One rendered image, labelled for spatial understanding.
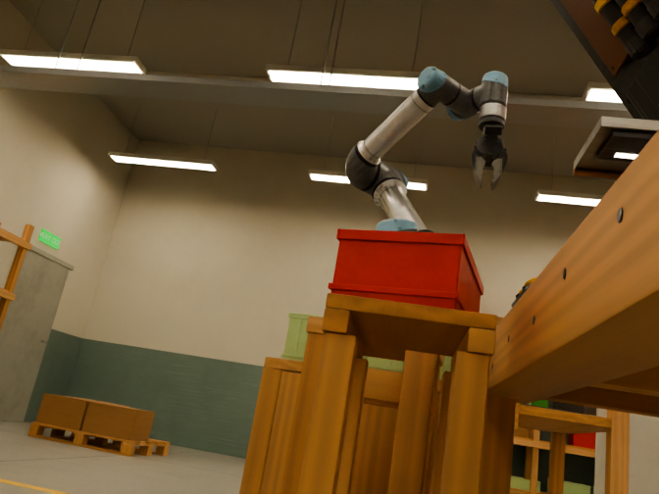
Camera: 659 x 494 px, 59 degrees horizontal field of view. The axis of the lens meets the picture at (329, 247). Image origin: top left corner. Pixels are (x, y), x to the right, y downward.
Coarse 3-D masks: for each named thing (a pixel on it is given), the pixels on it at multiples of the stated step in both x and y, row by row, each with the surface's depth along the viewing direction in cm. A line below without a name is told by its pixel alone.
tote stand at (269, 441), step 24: (288, 360) 195; (264, 384) 195; (288, 384) 193; (264, 408) 192; (288, 408) 190; (384, 408) 181; (264, 432) 190; (288, 432) 187; (360, 432) 181; (384, 432) 179; (264, 456) 187; (360, 456) 179; (384, 456) 176; (432, 456) 173; (264, 480) 185; (360, 480) 176; (384, 480) 174
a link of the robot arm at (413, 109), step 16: (432, 80) 166; (448, 80) 169; (416, 96) 172; (432, 96) 170; (448, 96) 170; (400, 112) 176; (416, 112) 174; (384, 128) 181; (400, 128) 178; (368, 144) 185; (384, 144) 183; (352, 160) 189; (368, 160) 186; (352, 176) 192; (368, 176) 191
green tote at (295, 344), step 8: (296, 320) 207; (304, 320) 206; (288, 328) 206; (296, 328) 205; (304, 328) 204; (288, 336) 206; (296, 336) 204; (304, 336) 203; (288, 344) 204; (296, 344) 203; (304, 344) 202; (288, 352) 204; (296, 352) 202; (304, 352) 201; (296, 360) 202; (368, 360) 193; (376, 360) 192; (384, 360) 191; (392, 360) 190; (448, 360) 184; (376, 368) 191; (384, 368) 189; (392, 368) 189; (400, 368) 188; (440, 368) 184; (448, 368) 183; (440, 376) 183
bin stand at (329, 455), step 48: (336, 336) 90; (384, 336) 109; (432, 336) 101; (480, 336) 87; (336, 384) 88; (480, 384) 85; (336, 432) 86; (480, 432) 83; (336, 480) 86; (432, 480) 108
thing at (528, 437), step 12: (516, 432) 711; (528, 432) 709; (516, 444) 696; (528, 444) 694; (540, 444) 692; (576, 444) 696; (588, 444) 694; (528, 456) 733; (588, 456) 681; (528, 468) 729; (516, 480) 693; (528, 480) 690; (564, 480) 722; (516, 492) 680; (528, 492) 682; (540, 492) 693; (564, 492) 682; (576, 492) 680; (588, 492) 678
